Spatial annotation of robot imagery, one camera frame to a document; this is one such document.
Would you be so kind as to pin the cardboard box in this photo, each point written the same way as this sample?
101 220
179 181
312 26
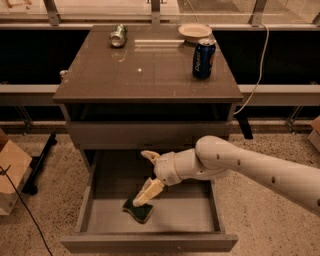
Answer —
314 136
16 162

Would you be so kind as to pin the closed grey top drawer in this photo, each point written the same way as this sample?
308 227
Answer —
143 135

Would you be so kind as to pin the red can behind cabinet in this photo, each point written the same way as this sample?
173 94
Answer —
62 74

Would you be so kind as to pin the green soda can lying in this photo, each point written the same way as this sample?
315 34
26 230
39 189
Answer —
118 35

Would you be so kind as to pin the black floor stand bar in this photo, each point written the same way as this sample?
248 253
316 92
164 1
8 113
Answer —
36 166

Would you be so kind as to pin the blue Pepsi can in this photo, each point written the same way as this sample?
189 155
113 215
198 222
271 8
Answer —
203 58

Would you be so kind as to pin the cardboard box right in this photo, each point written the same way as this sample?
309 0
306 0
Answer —
314 136

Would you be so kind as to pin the white shallow bowl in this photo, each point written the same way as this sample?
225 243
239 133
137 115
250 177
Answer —
194 32

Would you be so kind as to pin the black bracket behind cabinet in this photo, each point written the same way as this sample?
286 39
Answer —
243 122

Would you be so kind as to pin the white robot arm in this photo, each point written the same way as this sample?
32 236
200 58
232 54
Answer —
212 156

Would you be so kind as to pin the green yellow sponge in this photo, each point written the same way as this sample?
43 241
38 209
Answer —
141 213

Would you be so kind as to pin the open grey middle drawer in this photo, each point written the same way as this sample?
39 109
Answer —
184 218

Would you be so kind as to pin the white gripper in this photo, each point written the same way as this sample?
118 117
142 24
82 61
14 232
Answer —
165 167

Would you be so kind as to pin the cardboard box left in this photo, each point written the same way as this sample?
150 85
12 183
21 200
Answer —
16 162

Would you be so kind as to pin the grey drawer cabinet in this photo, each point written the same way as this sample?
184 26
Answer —
149 79

